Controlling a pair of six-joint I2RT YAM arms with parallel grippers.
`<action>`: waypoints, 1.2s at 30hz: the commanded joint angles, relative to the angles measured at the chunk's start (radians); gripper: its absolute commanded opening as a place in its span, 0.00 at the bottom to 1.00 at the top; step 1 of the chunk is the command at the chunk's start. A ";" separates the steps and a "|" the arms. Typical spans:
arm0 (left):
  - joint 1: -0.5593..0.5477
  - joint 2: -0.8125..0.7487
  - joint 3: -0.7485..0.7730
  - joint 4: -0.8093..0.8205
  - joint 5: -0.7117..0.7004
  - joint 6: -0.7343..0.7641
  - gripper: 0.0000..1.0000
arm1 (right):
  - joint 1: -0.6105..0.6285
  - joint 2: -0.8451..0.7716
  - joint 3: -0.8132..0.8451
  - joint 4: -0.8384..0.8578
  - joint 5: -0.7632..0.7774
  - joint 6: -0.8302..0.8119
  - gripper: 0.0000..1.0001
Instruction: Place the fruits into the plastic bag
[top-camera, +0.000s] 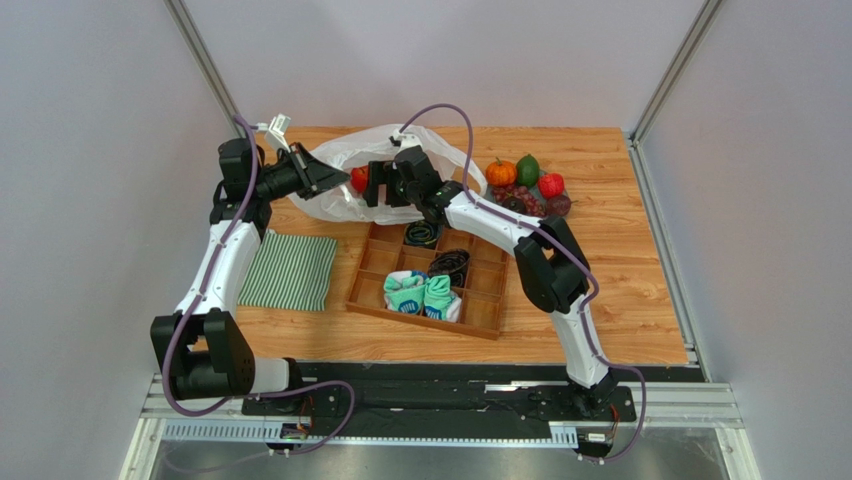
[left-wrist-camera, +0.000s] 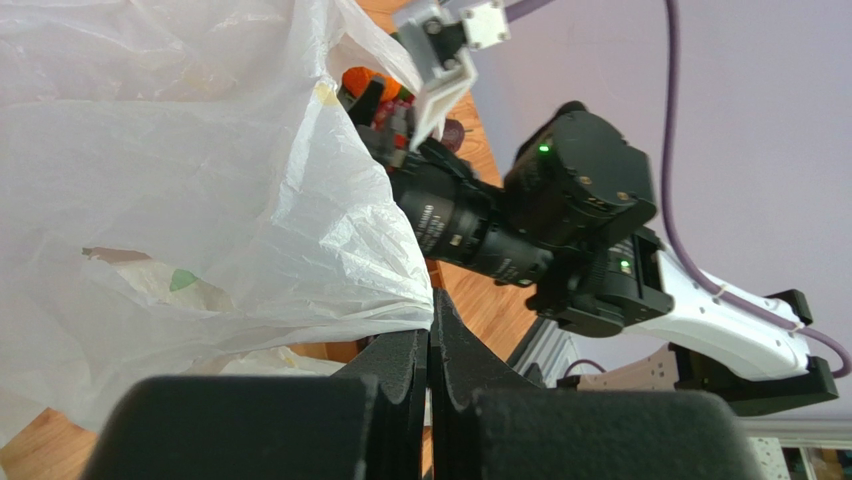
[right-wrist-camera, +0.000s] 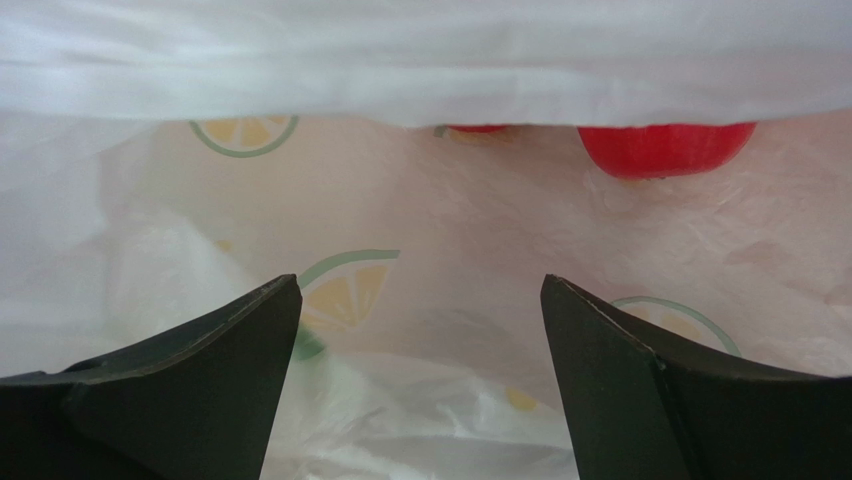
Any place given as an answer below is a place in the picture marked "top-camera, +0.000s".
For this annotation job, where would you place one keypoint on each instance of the right teal rolled sock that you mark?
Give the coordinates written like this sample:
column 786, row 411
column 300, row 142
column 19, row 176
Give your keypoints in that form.
column 441, row 302

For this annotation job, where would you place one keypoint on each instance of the red apple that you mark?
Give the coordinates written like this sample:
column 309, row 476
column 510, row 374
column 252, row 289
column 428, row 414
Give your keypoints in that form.
column 360, row 179

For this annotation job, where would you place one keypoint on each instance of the green avocado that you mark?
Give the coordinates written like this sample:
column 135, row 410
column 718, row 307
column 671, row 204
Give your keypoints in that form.
column 528, row 171

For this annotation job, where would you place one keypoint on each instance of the red grapes bunch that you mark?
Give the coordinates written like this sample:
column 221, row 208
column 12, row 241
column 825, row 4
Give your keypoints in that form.
column 534, row 205

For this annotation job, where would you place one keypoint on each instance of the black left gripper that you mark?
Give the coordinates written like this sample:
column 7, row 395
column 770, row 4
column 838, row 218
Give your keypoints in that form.
column 312, row 175

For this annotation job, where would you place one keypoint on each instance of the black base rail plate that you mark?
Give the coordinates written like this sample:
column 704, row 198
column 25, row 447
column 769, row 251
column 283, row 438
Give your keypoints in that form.
column 445, row 401

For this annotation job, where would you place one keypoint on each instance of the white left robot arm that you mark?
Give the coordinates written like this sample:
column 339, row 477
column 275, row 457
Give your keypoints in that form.
column 200, row 348

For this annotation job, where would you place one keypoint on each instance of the small orange pumpkin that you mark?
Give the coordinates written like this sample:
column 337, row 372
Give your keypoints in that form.
column 501, row 173

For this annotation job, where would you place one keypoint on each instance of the red strawberry shaped fruit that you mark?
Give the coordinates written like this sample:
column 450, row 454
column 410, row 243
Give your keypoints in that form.
column 551, row 185

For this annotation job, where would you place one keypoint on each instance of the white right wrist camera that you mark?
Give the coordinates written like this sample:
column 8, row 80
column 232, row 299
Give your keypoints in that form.
column 404, row 140

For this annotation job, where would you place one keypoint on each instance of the left teal rolled sock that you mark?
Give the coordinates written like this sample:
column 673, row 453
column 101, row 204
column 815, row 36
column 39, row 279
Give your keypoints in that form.
column 404, row 291

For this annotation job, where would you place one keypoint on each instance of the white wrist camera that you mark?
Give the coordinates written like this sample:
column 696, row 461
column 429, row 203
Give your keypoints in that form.
column 404, row 140
column 274, row 132

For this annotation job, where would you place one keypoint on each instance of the grey plate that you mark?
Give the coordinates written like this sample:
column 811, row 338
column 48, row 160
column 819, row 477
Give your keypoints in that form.
column 534, row 190

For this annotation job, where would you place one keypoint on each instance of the dark purple plum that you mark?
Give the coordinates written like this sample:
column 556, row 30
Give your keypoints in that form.
column 515, row 205

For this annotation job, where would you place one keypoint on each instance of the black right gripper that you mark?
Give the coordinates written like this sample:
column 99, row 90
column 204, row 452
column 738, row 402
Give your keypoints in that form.
column 387, row 184

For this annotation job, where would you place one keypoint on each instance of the white plastic bag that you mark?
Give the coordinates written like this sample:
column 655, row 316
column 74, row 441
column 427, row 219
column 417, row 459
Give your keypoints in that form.
column 342, row 204

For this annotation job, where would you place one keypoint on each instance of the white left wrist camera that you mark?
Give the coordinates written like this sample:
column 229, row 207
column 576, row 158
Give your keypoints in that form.
column 274, row 132

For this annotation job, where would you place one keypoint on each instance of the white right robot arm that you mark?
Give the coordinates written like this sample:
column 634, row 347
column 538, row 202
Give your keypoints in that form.
column 554, row 274

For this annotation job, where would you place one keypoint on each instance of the teal rolled sock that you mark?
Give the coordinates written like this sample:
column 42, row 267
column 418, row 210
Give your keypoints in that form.
column 441, row 302
column 404, row 291

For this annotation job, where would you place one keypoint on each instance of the green striped cloth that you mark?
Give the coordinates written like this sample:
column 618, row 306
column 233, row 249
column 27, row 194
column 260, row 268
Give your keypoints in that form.
column 290, row 272

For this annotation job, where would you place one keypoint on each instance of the wooden divided tray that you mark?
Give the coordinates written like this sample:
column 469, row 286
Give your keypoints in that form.
column 478, row 271

